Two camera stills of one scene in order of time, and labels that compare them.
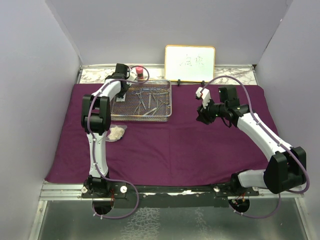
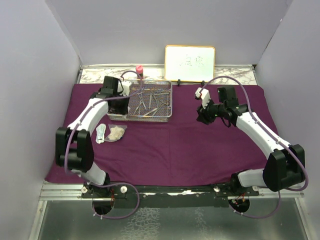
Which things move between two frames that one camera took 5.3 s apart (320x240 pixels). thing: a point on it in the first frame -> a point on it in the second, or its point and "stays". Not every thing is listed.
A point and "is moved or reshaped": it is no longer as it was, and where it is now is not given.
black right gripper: x=204 y=115 stays
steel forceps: x=135 y=92 is moved or reshaped
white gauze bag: x=116 y=132 stays
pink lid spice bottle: x=139 y=71 stays
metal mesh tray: x=148 y=101 stays
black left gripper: x=120 y=95 -> x=123 y=110
